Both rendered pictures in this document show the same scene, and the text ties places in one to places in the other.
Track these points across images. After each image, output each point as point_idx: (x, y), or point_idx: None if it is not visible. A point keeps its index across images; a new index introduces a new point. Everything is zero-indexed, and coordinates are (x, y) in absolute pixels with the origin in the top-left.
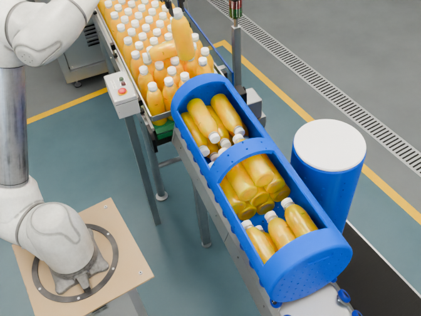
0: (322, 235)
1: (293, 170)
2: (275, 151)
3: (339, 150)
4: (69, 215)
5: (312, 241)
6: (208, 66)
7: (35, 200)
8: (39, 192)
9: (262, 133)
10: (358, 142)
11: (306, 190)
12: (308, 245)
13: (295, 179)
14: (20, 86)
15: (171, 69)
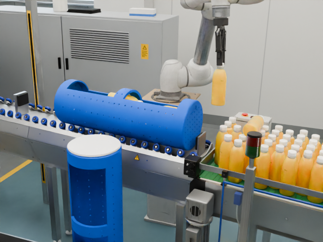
0: (68, 83)
1: (98, 100)
2: (112, 97)
3: (84, 142)
4: (166, 65)
5: (71, 80)
6: (223, 142)
7: (189, 68)
8: (192, 71)
9: (126, 100)
10: (75, 149)
11: (86, 94)
12: (71, 79)
13: (93, 93)
14: (201, 23)
15: (236, 126)
